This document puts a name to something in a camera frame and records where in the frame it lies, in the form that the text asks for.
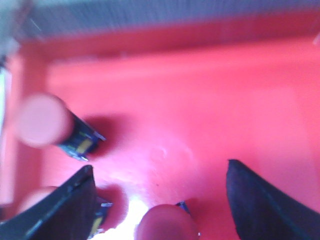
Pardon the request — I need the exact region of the red bin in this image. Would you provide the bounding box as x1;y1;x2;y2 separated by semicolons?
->
0;8;320;240

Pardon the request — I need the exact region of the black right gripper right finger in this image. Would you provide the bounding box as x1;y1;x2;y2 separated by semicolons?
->
226;159;320;240

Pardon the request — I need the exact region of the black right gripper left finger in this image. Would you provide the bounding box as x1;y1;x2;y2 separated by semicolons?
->
0;165;97;240

